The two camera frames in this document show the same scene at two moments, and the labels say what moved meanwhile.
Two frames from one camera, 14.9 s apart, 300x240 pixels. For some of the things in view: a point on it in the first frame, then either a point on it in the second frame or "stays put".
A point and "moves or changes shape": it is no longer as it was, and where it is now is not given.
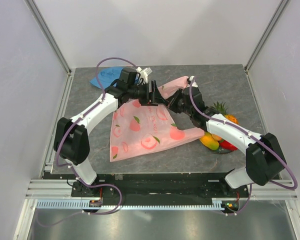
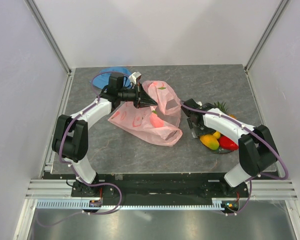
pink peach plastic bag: [138, 128] moves or changes shape
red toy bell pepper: [225, 144] stays put
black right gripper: [172, 101] → [196, 132]
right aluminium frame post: [269, 29] stays put
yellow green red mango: [209, 141] stays put
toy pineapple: [222, 109] stays put
